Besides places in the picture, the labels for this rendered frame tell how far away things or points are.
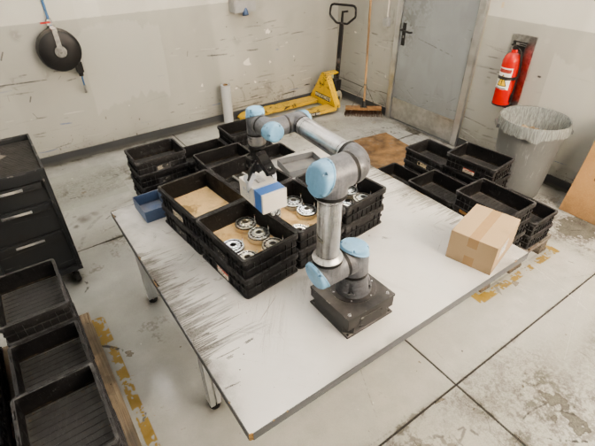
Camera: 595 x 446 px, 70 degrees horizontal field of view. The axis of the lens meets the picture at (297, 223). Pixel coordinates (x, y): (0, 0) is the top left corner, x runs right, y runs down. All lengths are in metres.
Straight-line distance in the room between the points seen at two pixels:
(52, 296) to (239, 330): 1.12
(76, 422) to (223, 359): 0.62
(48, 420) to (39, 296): 0.76
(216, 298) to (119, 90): 3.42
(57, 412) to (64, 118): 3.44
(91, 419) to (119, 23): 3.80
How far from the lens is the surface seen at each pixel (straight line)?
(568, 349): 3.04
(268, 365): 1.69
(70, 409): 2.04
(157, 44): 5.03
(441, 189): 3.42
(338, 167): 1.34
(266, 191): 1.79
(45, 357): 2.42
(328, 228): 1.46
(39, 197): 2.97
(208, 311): 1.89
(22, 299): 2.61
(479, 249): 2.13
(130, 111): 5.09
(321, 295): 1.78
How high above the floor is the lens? 2.06
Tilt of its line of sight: 36 degrees down
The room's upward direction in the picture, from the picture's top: straight up
